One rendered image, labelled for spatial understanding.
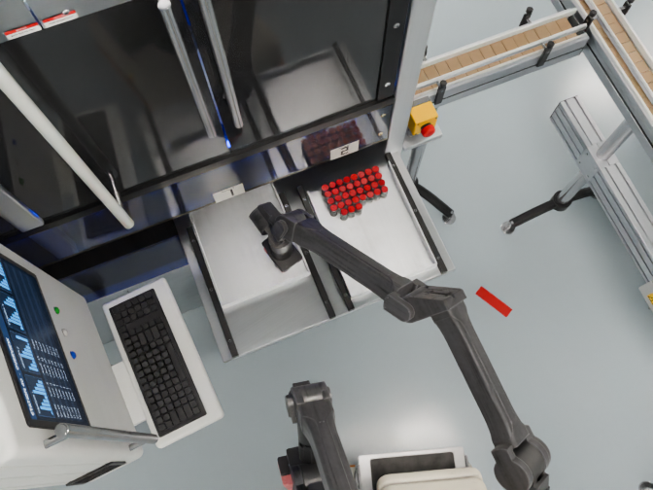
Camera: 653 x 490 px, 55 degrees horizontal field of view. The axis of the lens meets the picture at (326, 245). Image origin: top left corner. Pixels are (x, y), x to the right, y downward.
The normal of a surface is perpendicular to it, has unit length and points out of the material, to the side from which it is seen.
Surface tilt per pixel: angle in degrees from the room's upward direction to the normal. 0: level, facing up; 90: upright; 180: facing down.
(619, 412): 0
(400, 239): 0
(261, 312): 0
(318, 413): 41
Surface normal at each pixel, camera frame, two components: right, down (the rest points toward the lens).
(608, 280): 0.00, -0.32
